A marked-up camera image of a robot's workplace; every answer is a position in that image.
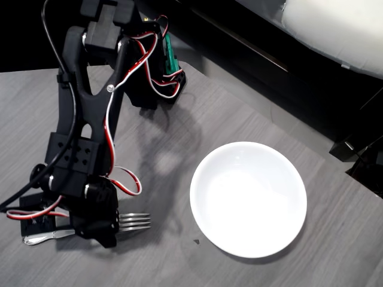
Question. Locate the white mattress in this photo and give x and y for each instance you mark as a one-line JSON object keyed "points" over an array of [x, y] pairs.
{"points": [[335, 27]]}

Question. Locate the dark bed frame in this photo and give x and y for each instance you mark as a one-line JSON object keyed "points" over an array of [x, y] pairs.
{"points": [[299, 98]]}

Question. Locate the metal fork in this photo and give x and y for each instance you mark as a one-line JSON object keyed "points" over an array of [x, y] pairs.
{"points": [[39, 237]]}

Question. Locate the green circuit board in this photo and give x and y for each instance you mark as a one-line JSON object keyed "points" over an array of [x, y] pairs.
{"points": [[172, 59]]}

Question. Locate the white round plate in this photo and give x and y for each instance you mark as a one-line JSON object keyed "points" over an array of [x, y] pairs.
{"points": [[248, 200]]}

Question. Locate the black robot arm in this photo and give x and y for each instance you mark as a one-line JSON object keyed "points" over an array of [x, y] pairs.
{"points": [[89, 104]]}

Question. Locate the small black box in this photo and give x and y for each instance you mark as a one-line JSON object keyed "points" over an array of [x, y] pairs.
{"points": [[344, 149]]}

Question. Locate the black gripper camera mount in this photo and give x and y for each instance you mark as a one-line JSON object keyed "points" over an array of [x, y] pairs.
{"points": [[33, 227]]}

